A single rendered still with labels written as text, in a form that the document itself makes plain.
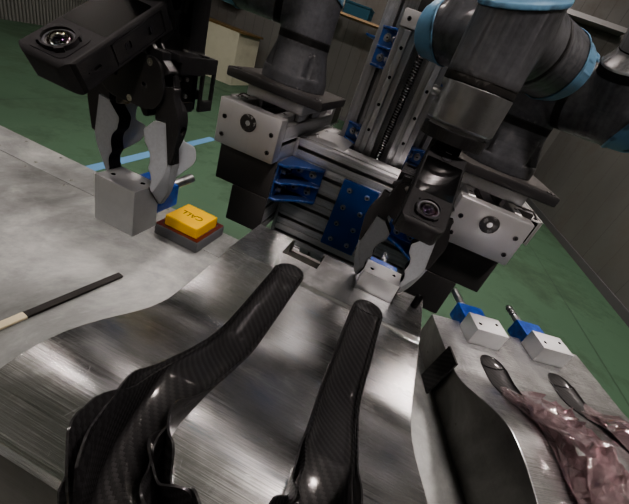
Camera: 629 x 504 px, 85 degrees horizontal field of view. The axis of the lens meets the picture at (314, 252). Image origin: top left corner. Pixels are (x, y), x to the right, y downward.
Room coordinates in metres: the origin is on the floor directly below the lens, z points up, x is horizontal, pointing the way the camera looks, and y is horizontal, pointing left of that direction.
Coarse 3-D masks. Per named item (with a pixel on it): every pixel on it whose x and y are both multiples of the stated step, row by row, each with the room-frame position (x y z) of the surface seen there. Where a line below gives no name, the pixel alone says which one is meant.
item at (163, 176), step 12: (156, 120) 0.31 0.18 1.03; (144, 132) 0.31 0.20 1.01; (156, 132) 0.31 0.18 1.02; (156, 144) 0.31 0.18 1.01; (156, 156) 0.31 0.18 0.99; (180, 156) 0.34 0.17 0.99; (192, 156) 0.36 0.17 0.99; (156, 168) 0.31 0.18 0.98; (168, 168) 0.31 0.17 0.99; (180, 168) 0.34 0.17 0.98; (156, 180) 0.31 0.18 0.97; (168, 180) 0.31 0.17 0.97; (156, 192) 0.31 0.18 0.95; (168, 192) 0.32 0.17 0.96
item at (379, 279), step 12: (384, 252) 0.50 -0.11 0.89; (372, 264) 0.40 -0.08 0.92; (384, 264) 0.44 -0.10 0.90; (360, 276) 0.38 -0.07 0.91; (372, 276) 0.38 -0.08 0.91; (384, 276) 0.38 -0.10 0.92; (396, 276) 0.39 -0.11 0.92; (360, 288) 0.38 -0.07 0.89; (372, 288) 0.37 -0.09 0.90; (384, 288) 0.37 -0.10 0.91; (396, 288) 0.37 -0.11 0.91; (384, 300) 0.37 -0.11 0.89
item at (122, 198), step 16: (96, 176) 0.30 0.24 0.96; (112, 176) 0.30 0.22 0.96; (128, 176) 0.32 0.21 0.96; (144, 176) 0.35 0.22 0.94; (192, 176) 0.42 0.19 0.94; (96, 192) 0.30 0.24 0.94; (112, 192) 0.29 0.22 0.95; (128, 192) 0.29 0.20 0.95; (144, 192) 0.30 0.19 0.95; (176, 192) 0.36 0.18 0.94; (96, 208) 0.30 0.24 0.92; (112, 208) 0.29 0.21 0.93; (128, 208) 0.29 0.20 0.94; (144, 208) 0.31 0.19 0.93; (160, 208) 0.34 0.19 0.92; (112, 224) 0.29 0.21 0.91; (128, 224) 0.29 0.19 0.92; (144, 224) 0.31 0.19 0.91
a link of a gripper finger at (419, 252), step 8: (416, 240) 0.39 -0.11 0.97; (416, 248) 0.39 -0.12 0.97; (424, 248) 0.39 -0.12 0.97; (432, 248) 0.39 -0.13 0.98; (416, 256) 0.39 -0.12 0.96; (424, 256) 0.39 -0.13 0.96; (408, 264) 0.39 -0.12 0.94; (416, 264) 0.39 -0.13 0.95; (424, 264) 0.39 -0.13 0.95; (408, 272) 0.39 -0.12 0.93; (416, 272) 0.39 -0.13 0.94; (424, 272) 0.39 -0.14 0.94; (400, 280) 0.39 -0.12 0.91; (408, 280) 0.39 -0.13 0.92; (416, 280) 0.39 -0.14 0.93; (400, 288) 0.39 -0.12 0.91
